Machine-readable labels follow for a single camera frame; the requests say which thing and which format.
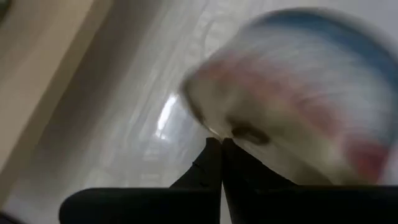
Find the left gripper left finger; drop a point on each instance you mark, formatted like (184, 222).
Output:
(186, 205)

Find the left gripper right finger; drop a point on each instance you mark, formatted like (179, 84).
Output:
(280, 205)

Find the blue label gold-lid can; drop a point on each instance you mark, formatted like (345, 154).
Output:
(280, 93)

